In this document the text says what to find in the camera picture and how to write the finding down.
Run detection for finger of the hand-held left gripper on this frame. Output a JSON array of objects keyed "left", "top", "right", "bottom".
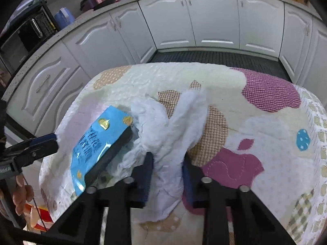
[
  {"left": 13, "top": 141, "right": 60, "bottom": 170},
  {"left": 5, "top": 133, "right": 58, "bottom": 157}
]

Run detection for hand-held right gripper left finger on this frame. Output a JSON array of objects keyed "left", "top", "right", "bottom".
[{"left": 47, "top": 152, "right": 155, "bottom": 245}]

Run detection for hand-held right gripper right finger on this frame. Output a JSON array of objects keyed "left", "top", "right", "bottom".
[{"left": 182, "top": 154, "right": 297, "bottom": 245}]

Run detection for white plastic sheet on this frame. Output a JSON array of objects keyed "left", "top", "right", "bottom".
[{"left": 106, "top": 88, "right": 213, "bottom": 222}]

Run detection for blue snack packet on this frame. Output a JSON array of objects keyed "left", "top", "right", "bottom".
[{"left": 70, "top": 105, "right": 134, "bottom": 197}]

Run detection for person's left hand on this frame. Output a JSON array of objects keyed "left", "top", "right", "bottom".
[{"left": 13, "top": 176, "right": 35, "bottom": 216}]

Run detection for red yellow box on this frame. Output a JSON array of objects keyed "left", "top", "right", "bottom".
[{"left": 25, "top": 204, "right": 53, "bottom": 232}]

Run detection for black microwave oven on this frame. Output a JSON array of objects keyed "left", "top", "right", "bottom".
[{"left": 0, "top": 7, "right": 58, "bottom": 75}]

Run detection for blue plastic container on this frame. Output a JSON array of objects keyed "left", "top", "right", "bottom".
[{"left": 54, "top": 8, "right": 76, "bottom": 30}]

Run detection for speckled kitchen countertop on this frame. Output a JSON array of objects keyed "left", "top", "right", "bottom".
[{"left": 0, "top": 0, "right": 325, "bottom": 100}]

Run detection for dark ribbed floor mat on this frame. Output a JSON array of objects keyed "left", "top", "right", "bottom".
[{"left": 148, "top": 50, "right": 292, "bottom": 82}]

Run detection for white kitchen cabinets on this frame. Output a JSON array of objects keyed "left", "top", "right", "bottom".
[{"left": 5, "top": 0, "right": 327, "bottom": 139}]

